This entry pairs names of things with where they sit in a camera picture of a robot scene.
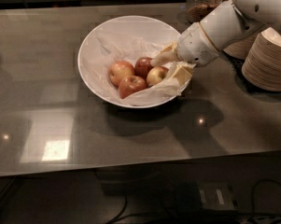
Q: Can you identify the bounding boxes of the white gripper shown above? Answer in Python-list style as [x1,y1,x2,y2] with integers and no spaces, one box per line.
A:
[150,22,219,86]

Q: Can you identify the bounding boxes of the red yellow apple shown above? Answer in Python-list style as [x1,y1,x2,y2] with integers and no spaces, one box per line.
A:
[147,66,168,87]

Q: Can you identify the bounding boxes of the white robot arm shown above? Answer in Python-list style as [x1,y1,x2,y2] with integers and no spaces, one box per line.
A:
[151,0,281,66]

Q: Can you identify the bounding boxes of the white bowl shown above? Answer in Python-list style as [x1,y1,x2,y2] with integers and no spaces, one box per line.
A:
[77,14,192,109]

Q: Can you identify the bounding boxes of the white paper liner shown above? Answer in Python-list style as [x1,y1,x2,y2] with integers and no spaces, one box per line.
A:
[80,30,197,107]

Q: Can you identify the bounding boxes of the rear stack paper plates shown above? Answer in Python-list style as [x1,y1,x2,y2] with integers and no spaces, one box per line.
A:
[223,33,258,60]

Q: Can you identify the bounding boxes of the stack paper plates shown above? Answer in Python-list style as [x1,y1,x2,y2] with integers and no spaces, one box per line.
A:
[241,28,281,91]
[223,33,258,60]

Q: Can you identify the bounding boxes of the front stack paper plates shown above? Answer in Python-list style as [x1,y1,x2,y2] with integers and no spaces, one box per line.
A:
[241,28,281,91]

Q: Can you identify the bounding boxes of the dark box under table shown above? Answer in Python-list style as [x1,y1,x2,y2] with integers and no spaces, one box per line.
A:
[176,182,238,213]

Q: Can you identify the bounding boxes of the black cable left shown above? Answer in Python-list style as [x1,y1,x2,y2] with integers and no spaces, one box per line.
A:
[92,168,129,224]

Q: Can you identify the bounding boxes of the black cable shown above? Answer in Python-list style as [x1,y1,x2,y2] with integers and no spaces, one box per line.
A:
[92,168,129,224]
[208,179,281,224]

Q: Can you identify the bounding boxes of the black cable right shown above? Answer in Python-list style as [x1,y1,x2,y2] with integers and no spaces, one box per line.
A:
[208,179,281,224]

